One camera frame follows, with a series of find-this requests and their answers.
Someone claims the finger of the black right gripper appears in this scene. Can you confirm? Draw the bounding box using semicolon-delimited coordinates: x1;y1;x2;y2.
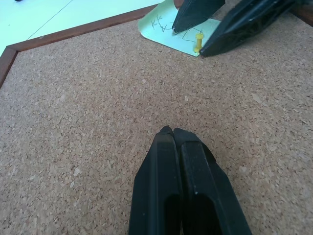
200;0;297;58
172;0;226;33

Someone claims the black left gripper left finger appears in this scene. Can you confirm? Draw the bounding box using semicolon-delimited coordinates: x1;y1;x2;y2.
129;125;183;235

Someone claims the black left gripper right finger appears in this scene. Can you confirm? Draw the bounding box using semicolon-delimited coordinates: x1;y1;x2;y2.
173;127;253;235

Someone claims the green paper note with scribbles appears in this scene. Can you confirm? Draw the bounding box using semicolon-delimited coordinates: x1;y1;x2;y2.
137;0;222;58

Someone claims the yellow pushpin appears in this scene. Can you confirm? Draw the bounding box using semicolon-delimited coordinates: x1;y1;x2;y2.
193;33;204;53

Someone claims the cork board with wooden frame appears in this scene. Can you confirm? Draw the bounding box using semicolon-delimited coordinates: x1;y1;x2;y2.
0;3;313;235

